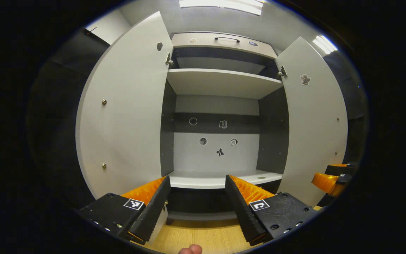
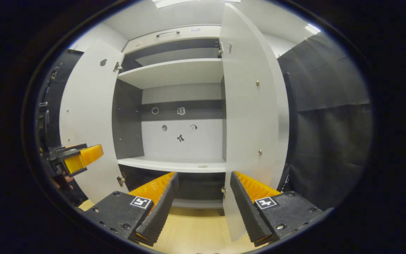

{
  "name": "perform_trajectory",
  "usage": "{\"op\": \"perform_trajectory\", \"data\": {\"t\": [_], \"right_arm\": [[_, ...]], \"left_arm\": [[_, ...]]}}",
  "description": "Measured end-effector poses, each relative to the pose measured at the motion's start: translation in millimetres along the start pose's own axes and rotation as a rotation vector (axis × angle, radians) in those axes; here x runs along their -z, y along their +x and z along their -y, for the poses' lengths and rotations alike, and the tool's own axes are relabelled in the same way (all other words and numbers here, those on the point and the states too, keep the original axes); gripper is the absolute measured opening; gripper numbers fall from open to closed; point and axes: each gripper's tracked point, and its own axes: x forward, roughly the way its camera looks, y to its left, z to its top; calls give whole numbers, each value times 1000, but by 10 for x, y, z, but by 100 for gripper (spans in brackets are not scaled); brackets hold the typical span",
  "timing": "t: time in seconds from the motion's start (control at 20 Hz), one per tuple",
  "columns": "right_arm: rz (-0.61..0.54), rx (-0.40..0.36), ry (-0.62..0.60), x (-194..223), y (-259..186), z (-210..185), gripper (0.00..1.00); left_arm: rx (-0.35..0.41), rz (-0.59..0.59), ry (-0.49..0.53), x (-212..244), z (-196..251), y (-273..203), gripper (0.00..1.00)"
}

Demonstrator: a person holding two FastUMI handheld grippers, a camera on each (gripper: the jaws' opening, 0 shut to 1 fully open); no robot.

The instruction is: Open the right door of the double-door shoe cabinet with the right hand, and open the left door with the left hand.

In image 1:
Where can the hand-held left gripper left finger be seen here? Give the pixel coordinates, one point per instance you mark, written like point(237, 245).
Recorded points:
point(153, 211)

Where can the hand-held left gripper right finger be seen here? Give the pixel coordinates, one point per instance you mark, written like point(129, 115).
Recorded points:
point(243, 211)

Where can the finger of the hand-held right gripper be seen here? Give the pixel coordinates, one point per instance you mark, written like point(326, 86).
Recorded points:
point(340, 170)
point(324, 181)

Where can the beige shoe cabinet door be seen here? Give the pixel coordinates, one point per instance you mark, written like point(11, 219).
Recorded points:
point(312, 134)
point(125, 106)

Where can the double-door shoe cabinet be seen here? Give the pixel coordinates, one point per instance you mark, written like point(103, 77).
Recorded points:
point(217, 158)

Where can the white cabinet shelf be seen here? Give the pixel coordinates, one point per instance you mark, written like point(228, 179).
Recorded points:
point(203, 180)
point(224, 83)

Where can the metal door hinge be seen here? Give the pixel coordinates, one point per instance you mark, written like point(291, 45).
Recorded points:
point(281, 72)
point(169, 60)

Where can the ceiling light panel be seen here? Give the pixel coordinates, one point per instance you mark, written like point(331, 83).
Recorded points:
point(324, 44)

